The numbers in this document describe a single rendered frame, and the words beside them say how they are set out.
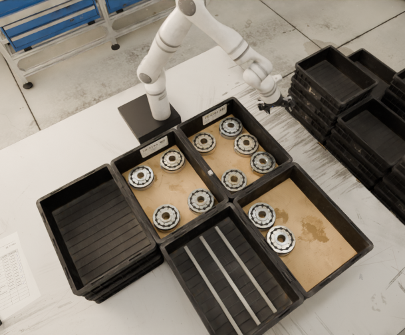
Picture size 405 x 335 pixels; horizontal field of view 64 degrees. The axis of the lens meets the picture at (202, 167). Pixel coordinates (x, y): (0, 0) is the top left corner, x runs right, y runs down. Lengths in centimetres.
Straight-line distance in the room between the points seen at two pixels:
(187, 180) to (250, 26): 227
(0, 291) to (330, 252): 125
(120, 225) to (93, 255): 14
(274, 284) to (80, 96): 224
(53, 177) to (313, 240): 116
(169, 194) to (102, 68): 198
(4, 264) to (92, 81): 185
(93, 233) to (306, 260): 79
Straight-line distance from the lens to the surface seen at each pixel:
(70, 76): 313
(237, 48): 111
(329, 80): 224
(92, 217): 134
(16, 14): 284
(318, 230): 129
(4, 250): 160
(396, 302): 147
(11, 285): 154
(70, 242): 134
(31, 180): 169
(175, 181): 133
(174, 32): 120
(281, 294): 120
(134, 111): 167
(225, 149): 140
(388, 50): 341
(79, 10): 299
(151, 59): 131
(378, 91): 262
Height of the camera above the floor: 200
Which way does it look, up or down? 60 degrees down
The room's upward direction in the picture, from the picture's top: 4 degrees counter-clockwise
